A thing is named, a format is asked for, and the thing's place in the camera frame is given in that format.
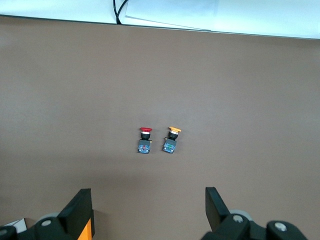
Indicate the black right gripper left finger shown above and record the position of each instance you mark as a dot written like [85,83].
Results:
[73,215]

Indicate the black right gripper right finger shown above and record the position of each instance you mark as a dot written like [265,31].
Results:
[216,210]

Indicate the white drawer cabinet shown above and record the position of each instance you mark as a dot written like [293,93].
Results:
[12,223]

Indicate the yellow mushroom push button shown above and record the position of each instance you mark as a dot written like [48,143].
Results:
[170,146]

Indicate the red mushroom push button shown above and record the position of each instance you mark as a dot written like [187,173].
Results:
[145,145]

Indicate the orange button enclosure box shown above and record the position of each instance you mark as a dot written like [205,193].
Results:
[86,227]

